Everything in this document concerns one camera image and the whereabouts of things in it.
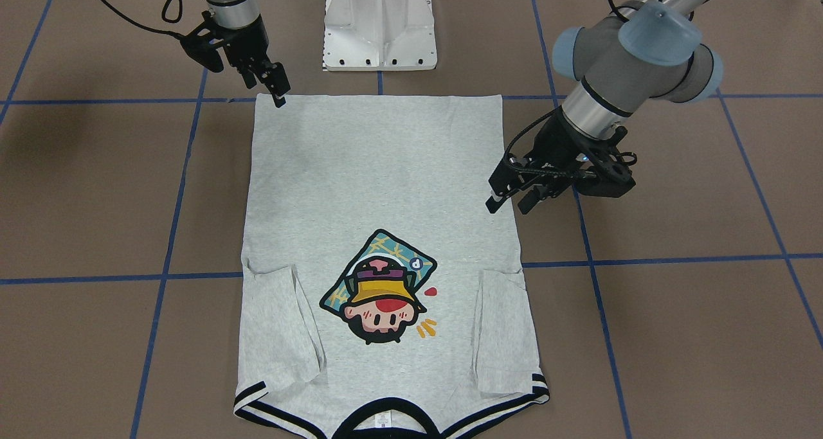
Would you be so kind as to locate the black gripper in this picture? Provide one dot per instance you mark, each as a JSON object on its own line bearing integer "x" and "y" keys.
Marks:
{"x": 557, "y": 144}
{"x": 246, "y": 42}

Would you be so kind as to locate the white camera mast pedestal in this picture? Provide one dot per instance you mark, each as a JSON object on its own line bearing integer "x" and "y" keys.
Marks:
{"x": 379, "y": 36}

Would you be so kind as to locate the grey cartoon print t-shirt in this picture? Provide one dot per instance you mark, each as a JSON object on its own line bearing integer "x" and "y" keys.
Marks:
{"x": 381, "y": 299}

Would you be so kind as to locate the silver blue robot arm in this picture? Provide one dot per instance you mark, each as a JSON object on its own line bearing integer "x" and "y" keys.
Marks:
{"x": 641, "y": 50}
{"x": 234, "y": 14}

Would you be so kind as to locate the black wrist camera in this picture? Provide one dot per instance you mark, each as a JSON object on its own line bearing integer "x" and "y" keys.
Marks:
{"x": 202, "y": 46}
{"x": 609, "y": 175}

